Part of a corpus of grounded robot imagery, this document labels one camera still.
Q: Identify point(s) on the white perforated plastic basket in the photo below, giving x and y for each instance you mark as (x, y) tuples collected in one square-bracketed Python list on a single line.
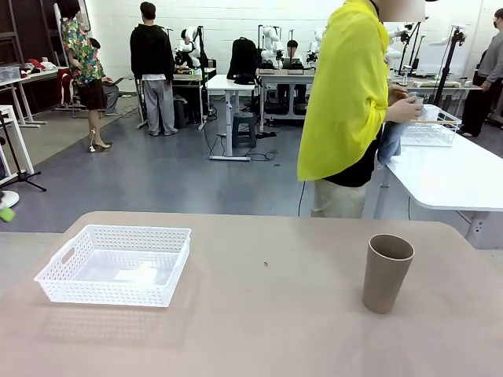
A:
[(118, 235)]

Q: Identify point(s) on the brown paper-look cup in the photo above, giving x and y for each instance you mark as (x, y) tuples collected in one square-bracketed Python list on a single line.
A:
[(383, 286)]

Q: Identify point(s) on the blue-grey cleaning cloth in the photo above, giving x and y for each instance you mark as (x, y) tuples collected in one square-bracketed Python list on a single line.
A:
[(389, 145)]

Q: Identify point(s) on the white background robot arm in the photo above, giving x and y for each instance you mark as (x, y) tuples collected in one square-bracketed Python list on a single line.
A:
[(395, 51), (271, 41), (316, 45), (190, 43)]

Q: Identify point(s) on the person's right hand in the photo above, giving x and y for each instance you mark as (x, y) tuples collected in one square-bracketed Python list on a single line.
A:
[(402, 112)]

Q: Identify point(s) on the person's left hand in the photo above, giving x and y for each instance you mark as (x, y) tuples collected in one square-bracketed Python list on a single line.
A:
[(397, 91)]

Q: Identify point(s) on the white round fan base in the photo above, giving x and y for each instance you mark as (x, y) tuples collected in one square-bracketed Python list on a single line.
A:
[(11, 199)]

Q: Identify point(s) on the short black tripod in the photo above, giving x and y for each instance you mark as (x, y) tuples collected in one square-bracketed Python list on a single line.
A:
[(17, 167)]

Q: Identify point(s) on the white paper label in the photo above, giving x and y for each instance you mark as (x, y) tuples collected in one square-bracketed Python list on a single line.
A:
[(133, 275)]

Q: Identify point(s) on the red chair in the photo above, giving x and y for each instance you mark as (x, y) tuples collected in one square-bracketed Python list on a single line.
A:
[(64, 84)]

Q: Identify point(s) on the seated person with laptop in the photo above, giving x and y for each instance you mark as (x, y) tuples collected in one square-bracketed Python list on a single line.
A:
[(112, 94)]

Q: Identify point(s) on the person in floral shirt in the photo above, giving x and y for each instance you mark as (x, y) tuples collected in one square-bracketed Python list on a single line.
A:
[(80, 59)]

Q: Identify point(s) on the person in black hoodie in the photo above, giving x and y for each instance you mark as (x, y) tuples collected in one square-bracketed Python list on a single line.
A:
[(151, 51)]

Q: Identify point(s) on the grey plastic stool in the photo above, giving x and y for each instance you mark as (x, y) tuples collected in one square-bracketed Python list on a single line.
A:
[(243, 129)]

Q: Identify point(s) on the white standing desk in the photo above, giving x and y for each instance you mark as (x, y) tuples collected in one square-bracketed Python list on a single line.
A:
[(228, 82)]

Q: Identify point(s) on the black backpack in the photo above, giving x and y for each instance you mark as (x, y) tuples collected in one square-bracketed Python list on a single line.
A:
[(241, 59)]

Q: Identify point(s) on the long robot bench desk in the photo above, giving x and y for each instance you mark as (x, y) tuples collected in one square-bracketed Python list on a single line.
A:
[(287, 77)]

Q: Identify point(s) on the seated person at robot bench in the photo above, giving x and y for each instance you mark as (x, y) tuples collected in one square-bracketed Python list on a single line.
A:
[(291, 53)]

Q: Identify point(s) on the person in yellow cape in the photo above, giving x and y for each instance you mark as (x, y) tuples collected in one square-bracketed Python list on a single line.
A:
[(346, 98)]

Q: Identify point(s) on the small white cup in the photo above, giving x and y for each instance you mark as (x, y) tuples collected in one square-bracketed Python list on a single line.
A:
[(430, 113)]

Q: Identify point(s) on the person in grey sweater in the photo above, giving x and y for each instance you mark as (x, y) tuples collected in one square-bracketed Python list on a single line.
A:
[(489, 66)]

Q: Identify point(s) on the tall black camera stand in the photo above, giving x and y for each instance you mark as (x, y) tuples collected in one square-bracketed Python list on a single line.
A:
[(452, 59)]

